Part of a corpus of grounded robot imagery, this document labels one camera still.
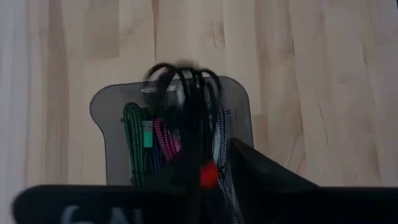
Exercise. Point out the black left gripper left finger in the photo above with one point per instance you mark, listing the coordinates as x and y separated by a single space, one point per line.
174 177

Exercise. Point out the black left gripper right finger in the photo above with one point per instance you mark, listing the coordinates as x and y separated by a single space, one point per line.
261 171

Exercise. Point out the smoky translucent plastic bin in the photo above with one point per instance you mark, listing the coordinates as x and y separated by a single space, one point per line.
109 124

